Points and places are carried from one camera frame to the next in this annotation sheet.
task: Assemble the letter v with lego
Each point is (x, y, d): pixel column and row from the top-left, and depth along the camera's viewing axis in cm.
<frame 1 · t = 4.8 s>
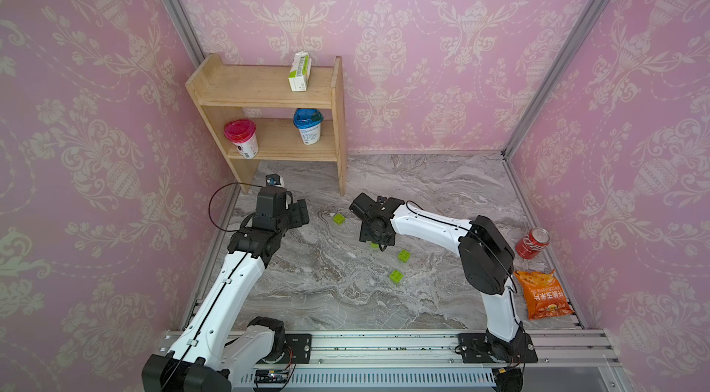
left hand: (293, 206, 80), fingers open
right hand: (371, 237, 91), fingers open
pink lid cup: (242, 133, 85), point 32 cm above the table
blue lid cup: (309, 120, 89), point 32 cm above the table
green lego brick far left: (338, 218, 102), on the table
green lego brick middle: (404, 255, 91), point 2 cm above the table
green lego brick near: (396, 275, 87), point 2 cm above the table
red soda can: (533, 242, 85), point 11 cm above the table
orange snack bag: (544, 296, 80), point 6 cm above the table

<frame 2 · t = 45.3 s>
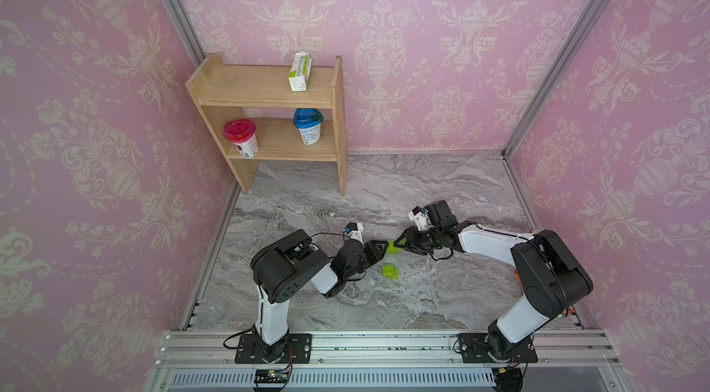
left hand: (390, 248, 89), fingers open
right hand: (399, 245, 89), fingers open
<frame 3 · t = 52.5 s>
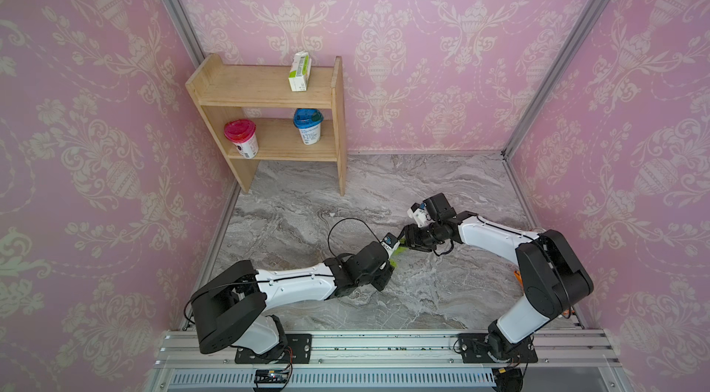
left hand: (391, 269, 83), fingers open
right hand: (402, 243, 89), fingers open
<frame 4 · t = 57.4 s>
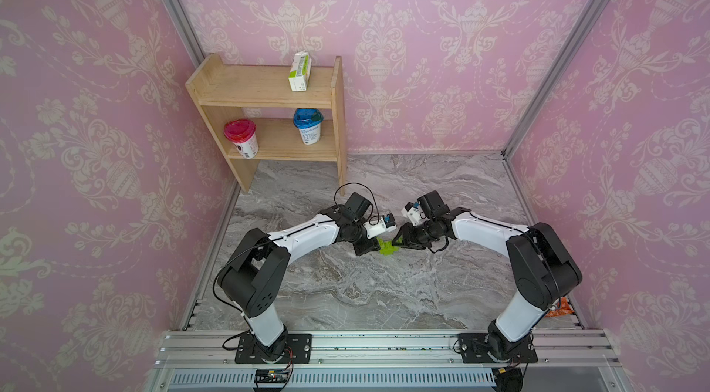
left hand: (376, 242, 89), fingers open
right hand: (398, 243, 89), fingers open
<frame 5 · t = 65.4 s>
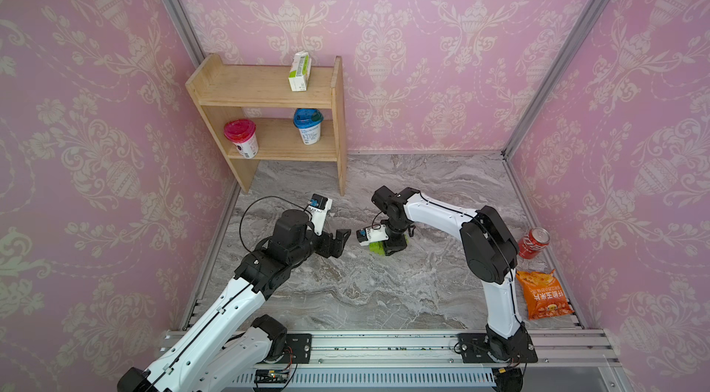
left hand: (338, 228, 74), fingers open
right hand: (389, 242, 93), fingers open
